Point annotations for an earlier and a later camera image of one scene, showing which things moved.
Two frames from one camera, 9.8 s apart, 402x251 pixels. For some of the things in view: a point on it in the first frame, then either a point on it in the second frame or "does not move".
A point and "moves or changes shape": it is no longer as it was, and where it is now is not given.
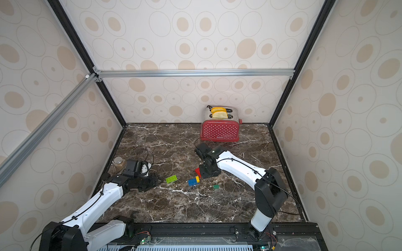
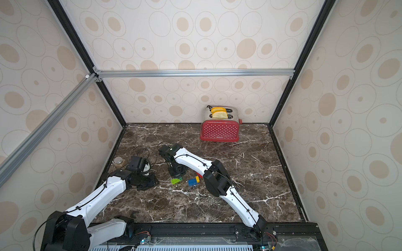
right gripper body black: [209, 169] to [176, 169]
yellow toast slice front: [220, 114] does not move
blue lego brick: [193, 182] does not move
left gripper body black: [145, 182] does not move
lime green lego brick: [171, 179] moves or changes shape
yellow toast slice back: [218, 109] does not move
